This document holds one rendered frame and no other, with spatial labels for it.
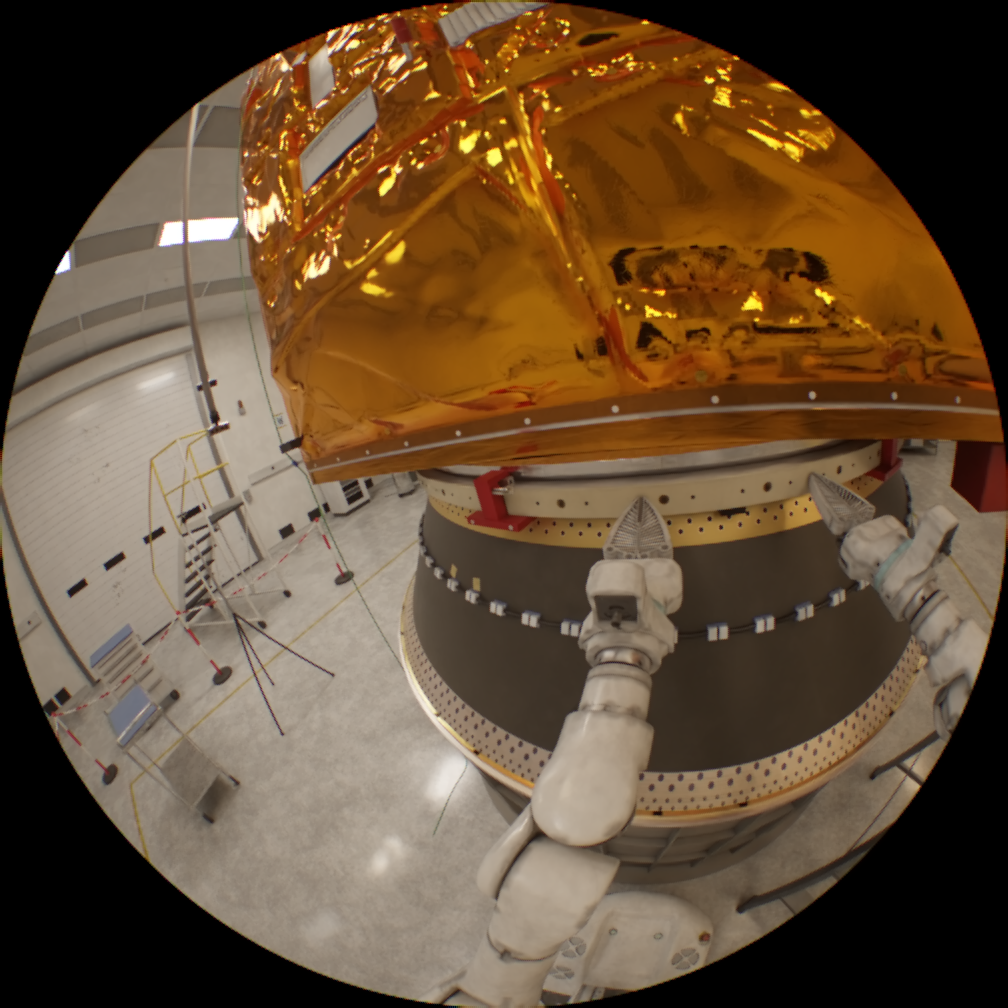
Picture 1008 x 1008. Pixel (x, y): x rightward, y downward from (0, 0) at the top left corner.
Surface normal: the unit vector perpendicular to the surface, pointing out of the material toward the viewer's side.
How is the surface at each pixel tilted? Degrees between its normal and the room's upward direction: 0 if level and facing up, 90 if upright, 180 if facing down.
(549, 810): 18
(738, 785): 43
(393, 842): 0
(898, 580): 60
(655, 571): 9
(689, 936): 0
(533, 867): 4
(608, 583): 13
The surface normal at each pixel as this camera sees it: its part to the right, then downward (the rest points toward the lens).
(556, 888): -0.36, -0.76
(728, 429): -0.48, 0.43
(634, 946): -0.25, -0.90
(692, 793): -0.39, -0.37
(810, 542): -0.21, -0.08
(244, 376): 0.85, -0.04
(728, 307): -0.65, -0.07
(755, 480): -0.23, 0.40
